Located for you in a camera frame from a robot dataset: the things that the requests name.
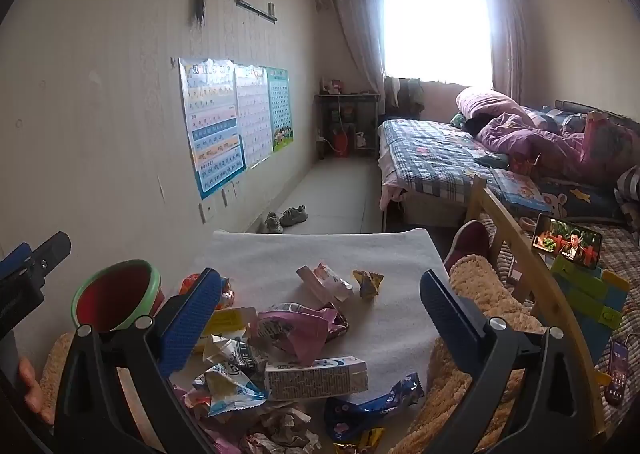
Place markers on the children picture book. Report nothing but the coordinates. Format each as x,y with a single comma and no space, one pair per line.
520,190

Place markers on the pink torn wrapper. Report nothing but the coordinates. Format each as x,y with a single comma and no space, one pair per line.
299,331

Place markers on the pink white torn box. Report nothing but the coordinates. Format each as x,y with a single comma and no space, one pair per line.
325,284

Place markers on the blue snack wrapper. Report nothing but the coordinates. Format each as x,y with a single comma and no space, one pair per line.
344,420

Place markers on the bed with plaid sheet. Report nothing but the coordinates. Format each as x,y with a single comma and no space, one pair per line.
428,168

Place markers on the tan fuzzy blanket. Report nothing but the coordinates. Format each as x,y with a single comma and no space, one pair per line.
473,278

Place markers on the white wall chart poster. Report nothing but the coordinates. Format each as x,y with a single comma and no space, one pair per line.
252,100

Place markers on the grey shoe right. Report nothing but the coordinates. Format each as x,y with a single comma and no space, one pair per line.
293,216

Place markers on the smartphone showing video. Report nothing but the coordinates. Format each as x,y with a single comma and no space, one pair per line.
575,243

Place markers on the dark shelf unit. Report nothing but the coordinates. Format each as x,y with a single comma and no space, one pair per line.
356,114

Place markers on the yellow brown crumpled wrapper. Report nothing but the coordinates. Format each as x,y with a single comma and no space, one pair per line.
369,283

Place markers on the white red paper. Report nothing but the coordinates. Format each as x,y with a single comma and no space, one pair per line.
284,430

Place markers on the green wall chart poster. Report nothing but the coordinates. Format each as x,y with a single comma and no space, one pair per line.
280,108

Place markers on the red bin green rim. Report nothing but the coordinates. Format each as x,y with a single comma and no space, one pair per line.
116,296

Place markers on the yellow foil candy wrapper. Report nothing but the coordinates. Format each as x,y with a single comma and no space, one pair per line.
366,443

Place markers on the person left hand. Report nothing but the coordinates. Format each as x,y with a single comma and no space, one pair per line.
32,392

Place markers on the orange lion snack bag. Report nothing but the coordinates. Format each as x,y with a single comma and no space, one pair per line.
227,296

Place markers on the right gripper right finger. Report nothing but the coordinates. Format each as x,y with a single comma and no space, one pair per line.
552,412

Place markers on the pink curtain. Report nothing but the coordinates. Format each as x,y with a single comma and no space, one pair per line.
362,26

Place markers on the green blue phone stand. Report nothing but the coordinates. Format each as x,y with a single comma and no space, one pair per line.
597,298

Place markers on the silver black wrapper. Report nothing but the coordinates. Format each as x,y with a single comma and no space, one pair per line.
233,351

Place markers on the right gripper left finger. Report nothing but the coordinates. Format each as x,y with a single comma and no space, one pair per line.
92,413

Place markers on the red bucket on shelf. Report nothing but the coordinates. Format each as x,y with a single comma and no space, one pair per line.
340,142

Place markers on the wooden crib rail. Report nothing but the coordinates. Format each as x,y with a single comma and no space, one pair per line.
549,301

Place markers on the blue wall chart poster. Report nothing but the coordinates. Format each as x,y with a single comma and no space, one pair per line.
210,108

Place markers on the white blue milk carton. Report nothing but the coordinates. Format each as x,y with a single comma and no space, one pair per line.
323,379

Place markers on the yellow bear carton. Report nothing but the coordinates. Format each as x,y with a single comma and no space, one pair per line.
231,320

